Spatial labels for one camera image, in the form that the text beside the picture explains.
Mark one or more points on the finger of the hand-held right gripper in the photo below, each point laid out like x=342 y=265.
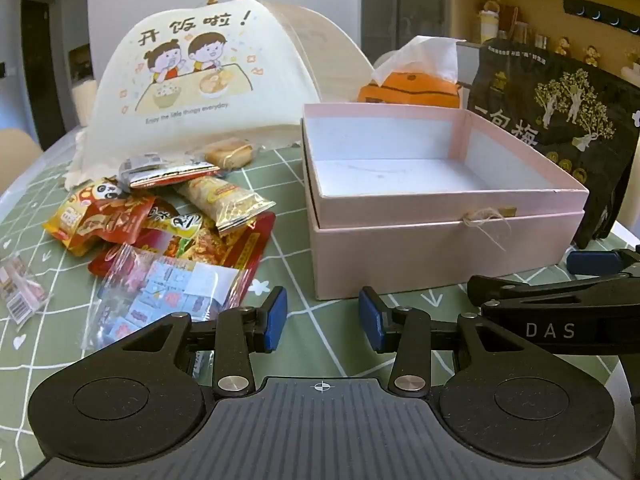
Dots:
x=550 y=292
x=592 y=261

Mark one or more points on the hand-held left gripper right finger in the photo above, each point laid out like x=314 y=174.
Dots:
x=370 y=317

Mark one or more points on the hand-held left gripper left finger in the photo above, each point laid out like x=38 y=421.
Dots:
x=275 y=317

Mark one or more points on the pink cardboard box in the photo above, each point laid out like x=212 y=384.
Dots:
x=390 y=175

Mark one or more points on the yellow panda snack packet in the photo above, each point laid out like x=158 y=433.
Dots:
x=70 y=215

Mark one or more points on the green checked tablecloth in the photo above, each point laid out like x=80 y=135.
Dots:
x=300 y=320

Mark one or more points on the clear zip bag of candies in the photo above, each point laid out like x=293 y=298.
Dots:
x=150 y=290

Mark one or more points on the long beige biscuit packet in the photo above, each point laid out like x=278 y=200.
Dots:
x=220 y=197

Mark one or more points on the yellow and black snack packet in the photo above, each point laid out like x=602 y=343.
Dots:
x=175 y=222

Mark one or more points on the black bag with gold trees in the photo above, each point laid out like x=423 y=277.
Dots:
x=550 y=120

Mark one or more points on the wrapped round pastry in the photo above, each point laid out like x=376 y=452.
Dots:
x=227 y=152

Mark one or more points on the silver red-edged snack packet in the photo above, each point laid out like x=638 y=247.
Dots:
x=175 y=176

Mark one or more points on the grey foil snack packet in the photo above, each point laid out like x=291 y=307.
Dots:
x=142 y=166

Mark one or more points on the cream cartoon print food cover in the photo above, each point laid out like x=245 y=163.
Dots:
x=280 y=85

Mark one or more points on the small clear barcode packet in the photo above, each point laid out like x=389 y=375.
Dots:
x=22 y=295

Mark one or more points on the yellow cup figurine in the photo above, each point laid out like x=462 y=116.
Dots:
x=489 y=22

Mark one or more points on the white tissue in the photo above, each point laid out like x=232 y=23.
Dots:
x=425 y=57

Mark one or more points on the beige chair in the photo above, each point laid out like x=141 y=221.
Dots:
x=15 y=155

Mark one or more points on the dark door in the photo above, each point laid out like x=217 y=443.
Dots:
x=37 y=70

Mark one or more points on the black wall hook rack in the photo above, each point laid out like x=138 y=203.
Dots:
x=600 y=12

